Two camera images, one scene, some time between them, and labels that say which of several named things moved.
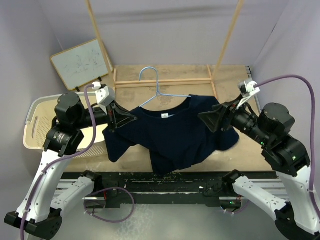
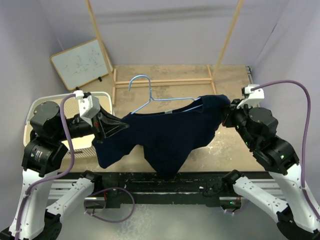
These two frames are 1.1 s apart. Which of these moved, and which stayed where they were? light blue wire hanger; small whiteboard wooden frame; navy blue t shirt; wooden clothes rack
Moved: light blue wire hanger; navy blue t shirt
Stayed: wooden clothes rack; small whiteboard wooden frame
